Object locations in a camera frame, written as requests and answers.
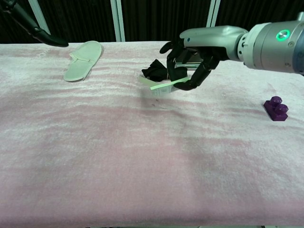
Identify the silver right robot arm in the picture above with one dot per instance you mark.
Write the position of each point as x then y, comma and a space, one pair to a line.
273, 47

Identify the white disposable slipper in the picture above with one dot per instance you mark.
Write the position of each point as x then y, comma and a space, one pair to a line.
82, 63

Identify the white double frame post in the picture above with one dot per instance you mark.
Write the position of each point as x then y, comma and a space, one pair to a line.
118, 21
211, 14

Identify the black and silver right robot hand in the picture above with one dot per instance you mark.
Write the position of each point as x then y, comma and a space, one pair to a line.
209, 38

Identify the black rolled socks bundle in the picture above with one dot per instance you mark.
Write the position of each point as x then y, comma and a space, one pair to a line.
154, 71

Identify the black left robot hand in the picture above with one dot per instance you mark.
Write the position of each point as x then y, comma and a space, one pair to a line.
26, 21

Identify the green sticky note pad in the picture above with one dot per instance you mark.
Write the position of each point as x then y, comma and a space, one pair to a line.
162, 88

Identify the small green strip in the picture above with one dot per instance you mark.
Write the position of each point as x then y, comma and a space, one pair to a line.
146, 81

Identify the black pleated curtain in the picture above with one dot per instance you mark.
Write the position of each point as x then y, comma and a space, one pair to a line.
156, 19

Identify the pink velvet tablecloth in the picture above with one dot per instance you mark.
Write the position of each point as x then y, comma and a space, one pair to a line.
152, 166

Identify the black and silver digital scale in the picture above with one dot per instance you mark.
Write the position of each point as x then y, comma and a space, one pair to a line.
190, 62

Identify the slanted white frame post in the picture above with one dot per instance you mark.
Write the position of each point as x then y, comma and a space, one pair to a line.
42, 21

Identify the purple block with hex bolts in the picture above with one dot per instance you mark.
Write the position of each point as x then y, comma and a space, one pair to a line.
276, 110

